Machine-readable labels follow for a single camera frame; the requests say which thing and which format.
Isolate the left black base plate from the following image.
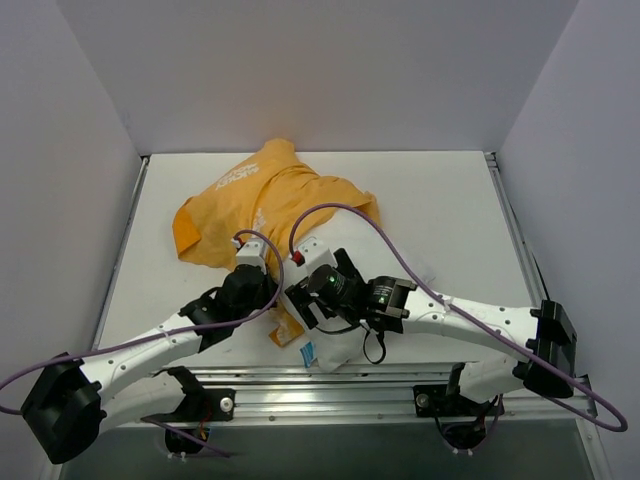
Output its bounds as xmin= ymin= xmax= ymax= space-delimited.
xmin=150 ymin=388 xmax=236 ymax=423

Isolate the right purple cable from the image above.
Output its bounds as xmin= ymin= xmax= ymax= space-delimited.
xmin=289 ymin=203 xmax=628 ymax=432

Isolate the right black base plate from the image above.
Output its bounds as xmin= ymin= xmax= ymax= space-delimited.
xmin=412 ymin=384 xmax=465 ymax=418

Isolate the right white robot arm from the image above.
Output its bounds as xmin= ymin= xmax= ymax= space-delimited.
xmin=284 ymin=248 xmax=577 ymax=413

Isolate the white pillow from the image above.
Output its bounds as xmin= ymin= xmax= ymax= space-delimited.
xmin=297 ymin=210 xmax=431 ymax=372

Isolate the purple cable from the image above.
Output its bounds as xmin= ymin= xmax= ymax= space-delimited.
xmin=289 ymin=203 xmax=628 ymax=432
xmin=0 ymin=229 xmax=286 ymax=459

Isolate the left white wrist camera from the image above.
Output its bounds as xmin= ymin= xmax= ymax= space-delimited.
xmin=231 ymin=237 xmax=267 ymax=274

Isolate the blue pillow label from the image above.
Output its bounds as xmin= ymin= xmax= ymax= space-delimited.
xmin=299 ymin=341 xmax=319 ymax=369

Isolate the orange Mickey Mouse pillowcase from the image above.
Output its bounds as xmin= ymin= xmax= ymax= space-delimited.
xmin=172 ymin=138 xmax=384 ymax=349

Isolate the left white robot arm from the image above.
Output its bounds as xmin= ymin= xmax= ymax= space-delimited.
xmin=20 ymin=265 xmax=279 ymax=464

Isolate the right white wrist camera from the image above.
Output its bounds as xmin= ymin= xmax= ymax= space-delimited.
xmin=291 ymin=236 xmax=337 ymax=275

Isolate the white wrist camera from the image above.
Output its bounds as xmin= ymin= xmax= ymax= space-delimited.
xmin=231 ymin=237 xmax=267 ymax=274
xmin=291 ymin=236 xmax=337 ymax=275

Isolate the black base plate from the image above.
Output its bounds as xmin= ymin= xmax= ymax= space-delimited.
xmin=412 ymin=384 xmax=465 ymax=418
xmin=150 ymin=388 xmax=236 ymax=423

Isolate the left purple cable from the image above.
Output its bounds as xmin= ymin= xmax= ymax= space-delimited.
xmin=0 ymin=229 xmax=286 ymax=459

